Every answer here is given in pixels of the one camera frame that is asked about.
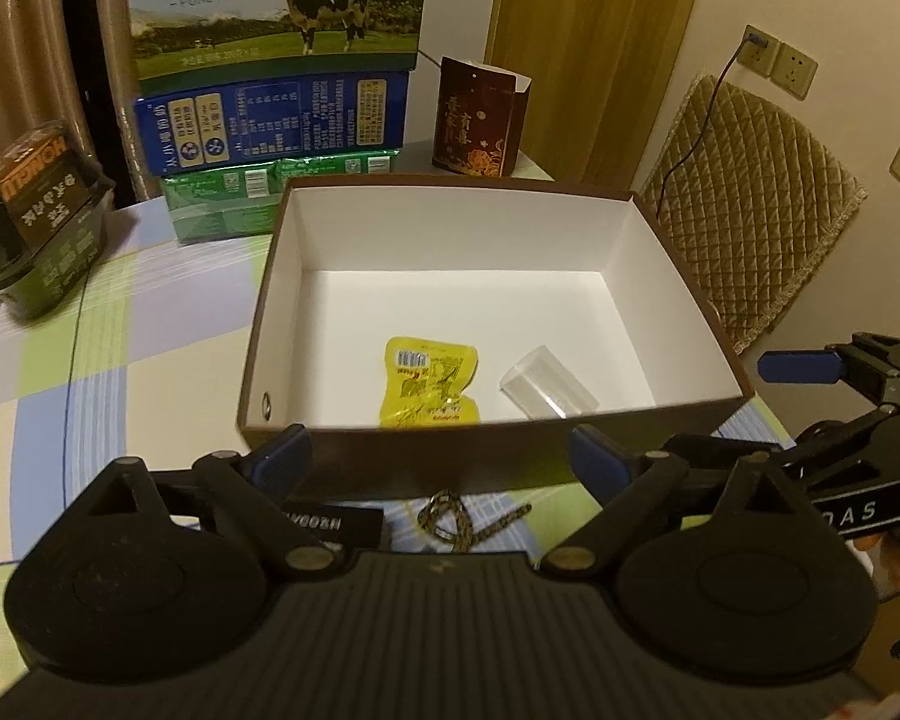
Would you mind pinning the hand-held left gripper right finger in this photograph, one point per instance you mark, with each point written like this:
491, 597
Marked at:
596, 459

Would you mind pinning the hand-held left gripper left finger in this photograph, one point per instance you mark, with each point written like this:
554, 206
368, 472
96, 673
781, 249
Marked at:
289, 451

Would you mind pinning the black product box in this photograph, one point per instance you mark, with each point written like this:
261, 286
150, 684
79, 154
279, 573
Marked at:
337, 523

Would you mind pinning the person's right hand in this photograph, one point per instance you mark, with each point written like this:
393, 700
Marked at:
896, 562

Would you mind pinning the brown box white inside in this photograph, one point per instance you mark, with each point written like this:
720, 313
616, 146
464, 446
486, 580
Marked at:
457, 240

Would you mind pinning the yellow snack packet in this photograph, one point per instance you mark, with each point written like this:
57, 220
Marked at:
427, 382

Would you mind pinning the dark red gift bag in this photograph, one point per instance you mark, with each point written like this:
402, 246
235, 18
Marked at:
472, 120

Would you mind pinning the quilted tan cushion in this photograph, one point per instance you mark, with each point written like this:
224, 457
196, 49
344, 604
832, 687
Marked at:
757, 202

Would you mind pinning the wall socket with plug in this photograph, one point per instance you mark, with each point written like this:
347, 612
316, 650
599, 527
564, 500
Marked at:
761, 56

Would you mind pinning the cow print milk carton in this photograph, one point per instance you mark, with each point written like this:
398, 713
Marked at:
270, 15

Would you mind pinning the wooden door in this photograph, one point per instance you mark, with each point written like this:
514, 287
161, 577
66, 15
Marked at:
592, 52

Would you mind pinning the beige curtain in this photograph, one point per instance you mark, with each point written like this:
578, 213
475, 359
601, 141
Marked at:
15, 37

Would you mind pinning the thin blue thread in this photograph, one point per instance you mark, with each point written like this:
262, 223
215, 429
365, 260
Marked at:
66, 420

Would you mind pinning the green carton pack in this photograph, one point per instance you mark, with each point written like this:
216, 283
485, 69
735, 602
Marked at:
210, 202

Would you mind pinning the clear plastic cup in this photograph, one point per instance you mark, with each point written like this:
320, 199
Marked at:
547, 386

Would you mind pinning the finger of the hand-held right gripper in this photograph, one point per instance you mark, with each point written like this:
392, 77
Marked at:
799, 366
727, 446

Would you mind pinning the blue milk carton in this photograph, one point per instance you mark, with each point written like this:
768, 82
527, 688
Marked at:
270, 120

